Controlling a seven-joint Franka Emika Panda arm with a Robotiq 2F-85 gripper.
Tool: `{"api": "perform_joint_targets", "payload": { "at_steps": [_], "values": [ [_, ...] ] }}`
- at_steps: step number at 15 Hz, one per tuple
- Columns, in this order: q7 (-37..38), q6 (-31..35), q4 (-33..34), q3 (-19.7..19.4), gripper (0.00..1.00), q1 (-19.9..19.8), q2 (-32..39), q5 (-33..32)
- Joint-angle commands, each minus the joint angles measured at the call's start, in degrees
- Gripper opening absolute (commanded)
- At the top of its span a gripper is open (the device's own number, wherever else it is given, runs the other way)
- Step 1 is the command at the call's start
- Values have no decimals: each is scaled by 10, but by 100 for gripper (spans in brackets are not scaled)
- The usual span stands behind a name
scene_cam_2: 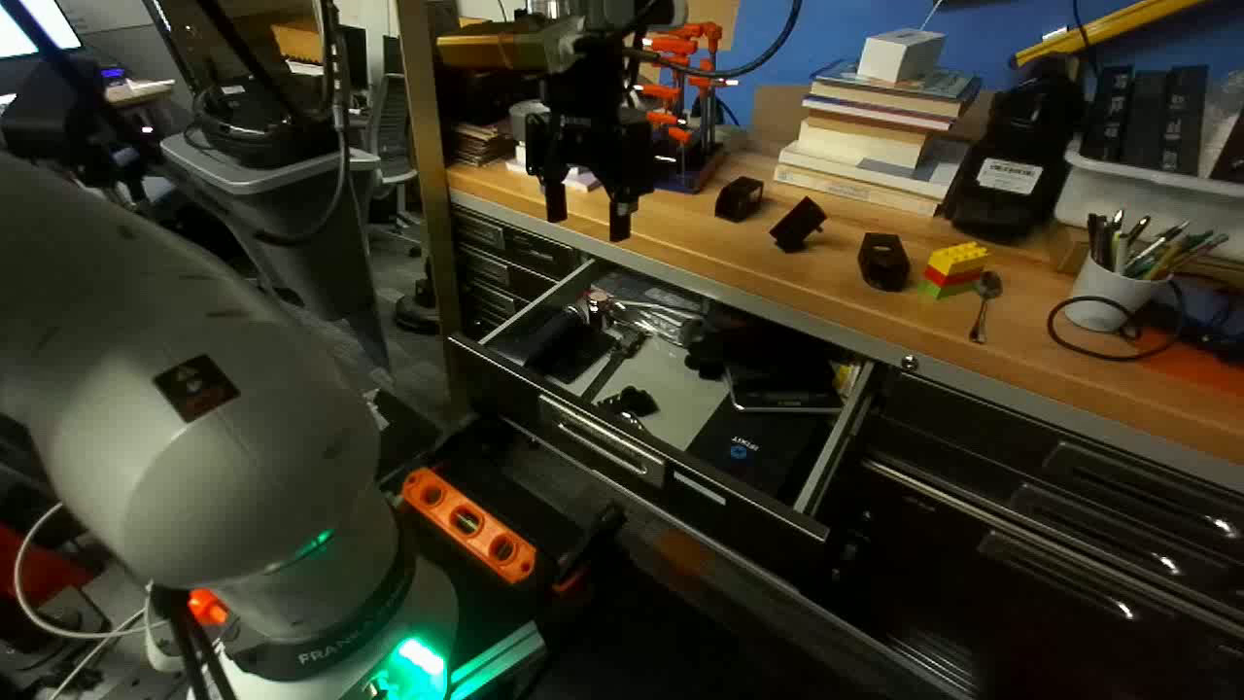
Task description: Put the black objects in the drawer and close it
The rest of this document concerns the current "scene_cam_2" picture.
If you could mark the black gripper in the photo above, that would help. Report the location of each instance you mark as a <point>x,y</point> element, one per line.
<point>594,126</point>

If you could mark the black block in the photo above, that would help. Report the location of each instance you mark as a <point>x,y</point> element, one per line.
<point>800,226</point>
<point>883,264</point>
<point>741,199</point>

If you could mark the tool drawer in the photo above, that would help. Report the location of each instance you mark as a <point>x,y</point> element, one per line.
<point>696,406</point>

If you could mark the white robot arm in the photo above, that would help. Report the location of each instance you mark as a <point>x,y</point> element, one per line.
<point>219,452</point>

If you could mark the stack of books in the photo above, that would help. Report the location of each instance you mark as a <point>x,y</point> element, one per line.
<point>883,140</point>

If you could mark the small white box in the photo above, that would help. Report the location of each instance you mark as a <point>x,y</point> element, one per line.
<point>900,55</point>

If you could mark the orange spirit level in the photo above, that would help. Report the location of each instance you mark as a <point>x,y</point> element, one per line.
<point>472,525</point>

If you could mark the yellow red green lego stack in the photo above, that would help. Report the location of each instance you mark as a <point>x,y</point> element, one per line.
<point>953,271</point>

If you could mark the metal spoon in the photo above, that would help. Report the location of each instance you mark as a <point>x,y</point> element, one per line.
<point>988,288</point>

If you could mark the black label printer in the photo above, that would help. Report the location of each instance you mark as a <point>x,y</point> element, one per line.
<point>1012,172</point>

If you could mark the white pen cup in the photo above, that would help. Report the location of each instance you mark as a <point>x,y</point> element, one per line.
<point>1107,302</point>

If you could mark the white storage bin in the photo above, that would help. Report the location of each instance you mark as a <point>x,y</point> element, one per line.
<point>1163,196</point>

